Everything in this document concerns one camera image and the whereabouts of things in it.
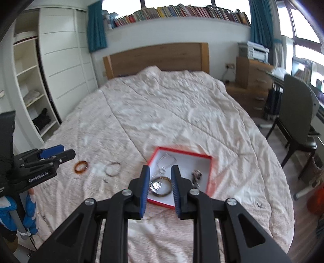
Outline black folded clothes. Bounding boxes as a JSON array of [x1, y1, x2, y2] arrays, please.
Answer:
[[32, 108, 51, 132]]

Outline teal curtain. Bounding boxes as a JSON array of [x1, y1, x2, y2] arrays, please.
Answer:
[[87, 1, 107, 53], [249, 0, 275, 51]]

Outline wooden dresser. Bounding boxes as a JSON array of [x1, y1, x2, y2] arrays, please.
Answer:
[[235, 56, 274, 89]]

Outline brown beaded bracelet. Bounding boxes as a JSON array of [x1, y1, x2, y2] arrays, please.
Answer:
[[191, 170, 203, 188]]

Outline light folded clothes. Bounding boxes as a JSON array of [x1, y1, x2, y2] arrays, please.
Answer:
[[23, 89, 46, 105]]

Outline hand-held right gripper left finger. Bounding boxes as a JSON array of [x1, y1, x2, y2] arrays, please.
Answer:
[[27, 165, 150, 263]]

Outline computer monitor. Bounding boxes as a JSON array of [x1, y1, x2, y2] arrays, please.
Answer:
[[291, 57, 313, 84]]

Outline bed with cream quilt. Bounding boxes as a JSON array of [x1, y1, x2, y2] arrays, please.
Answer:
[[33, 67, 295, 263]]

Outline open white shelf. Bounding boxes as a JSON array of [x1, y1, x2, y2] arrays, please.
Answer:
[[13, 30, 62, 142]]

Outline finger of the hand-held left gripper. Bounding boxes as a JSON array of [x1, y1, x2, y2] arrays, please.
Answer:
[[23, 149, 76, 170], [21, 144, 65, 162]]

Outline grey chair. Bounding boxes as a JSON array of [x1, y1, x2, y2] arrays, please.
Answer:
[[265, 74, 318, 180]]

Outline amber bangle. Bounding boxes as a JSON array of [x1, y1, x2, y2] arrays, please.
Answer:
[[74, 160, 89, 175]]

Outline red jewelry box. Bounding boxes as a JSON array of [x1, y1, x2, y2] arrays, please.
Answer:
[[147, 146, 213, 209]]

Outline waste basket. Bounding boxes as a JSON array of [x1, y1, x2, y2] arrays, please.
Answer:
[[301, 156, 322, 186]]

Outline wooden nightstand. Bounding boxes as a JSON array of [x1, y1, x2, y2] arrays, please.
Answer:
[[225, 83, 269, 118]]

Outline thin silver bangle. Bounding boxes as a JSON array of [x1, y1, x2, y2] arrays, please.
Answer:
[[105, 162, 122, 177]]

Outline orange bag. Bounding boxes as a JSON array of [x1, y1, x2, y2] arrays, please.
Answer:
[[307, 187, 324, 218]]

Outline row of books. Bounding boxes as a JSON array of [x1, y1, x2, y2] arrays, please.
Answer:
[[109, 3, 251, 29]]

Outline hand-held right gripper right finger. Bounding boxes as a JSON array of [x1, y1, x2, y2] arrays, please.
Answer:
[[171, 164, 293, 263]]

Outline white wardrobe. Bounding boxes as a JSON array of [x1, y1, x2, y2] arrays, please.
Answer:
[[38, 7, 99, 125]]

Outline silver chain necklace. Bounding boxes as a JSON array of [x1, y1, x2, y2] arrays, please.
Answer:
[[156, 155, 178, 175]]

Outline wooden headboard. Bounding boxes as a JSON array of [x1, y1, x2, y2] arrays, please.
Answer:
[[102, 42, 209, 80]]

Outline white printer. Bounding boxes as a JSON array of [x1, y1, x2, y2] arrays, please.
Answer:
[[238, 41, 270, 63]]

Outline person's left hand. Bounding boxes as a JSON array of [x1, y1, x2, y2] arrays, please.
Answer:
[[0, 188, 39, 237]]

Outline dark bag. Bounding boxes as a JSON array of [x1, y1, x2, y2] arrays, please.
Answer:
[[264, 88, 282, 121]]

